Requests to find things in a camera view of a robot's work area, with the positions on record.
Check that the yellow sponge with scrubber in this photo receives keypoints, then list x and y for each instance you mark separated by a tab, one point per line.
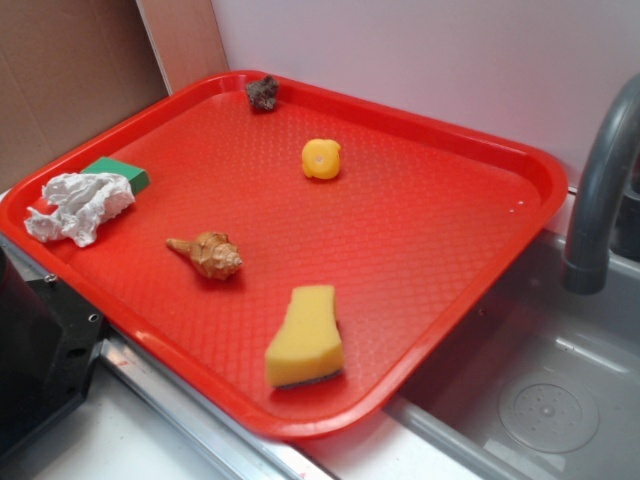
308	346

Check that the green sponge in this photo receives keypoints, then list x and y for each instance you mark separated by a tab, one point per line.
138	178

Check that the brown cardboard panel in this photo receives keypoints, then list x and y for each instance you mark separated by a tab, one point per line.
70	70

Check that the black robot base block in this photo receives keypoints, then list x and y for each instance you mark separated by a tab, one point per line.
50	340

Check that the yellow rubber duck toy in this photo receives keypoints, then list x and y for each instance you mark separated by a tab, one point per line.
321	159

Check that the grey toy sink basin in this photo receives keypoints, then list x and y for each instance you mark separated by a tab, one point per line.
536	382

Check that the brown conch seashell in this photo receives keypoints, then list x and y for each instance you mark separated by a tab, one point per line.
210	253

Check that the grey plastic faucet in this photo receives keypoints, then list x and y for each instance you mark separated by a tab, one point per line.
605	215

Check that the dark brown rock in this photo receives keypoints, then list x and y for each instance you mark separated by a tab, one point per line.
262	94

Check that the red plastic tray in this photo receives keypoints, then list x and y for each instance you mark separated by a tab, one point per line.
421	220

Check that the crumpled white paper towel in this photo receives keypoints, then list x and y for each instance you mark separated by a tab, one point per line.
82	203

